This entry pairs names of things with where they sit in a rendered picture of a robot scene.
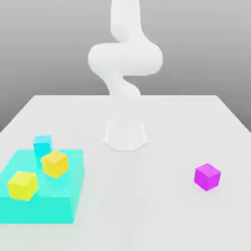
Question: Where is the small cyan cube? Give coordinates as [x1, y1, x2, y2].
[32, 134, 53, 158]

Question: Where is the small orange-yellow cube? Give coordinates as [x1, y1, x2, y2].
[41, 150, 70, 179]

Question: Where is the small lemon yellow cube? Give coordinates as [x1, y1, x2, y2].
[7, 171, 38, 201]

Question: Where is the large turquoise box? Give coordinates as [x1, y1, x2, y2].
[0, 149, 85, 225]

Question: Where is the small magenta cube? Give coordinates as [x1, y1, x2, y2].
[194, 163, 222, 192]

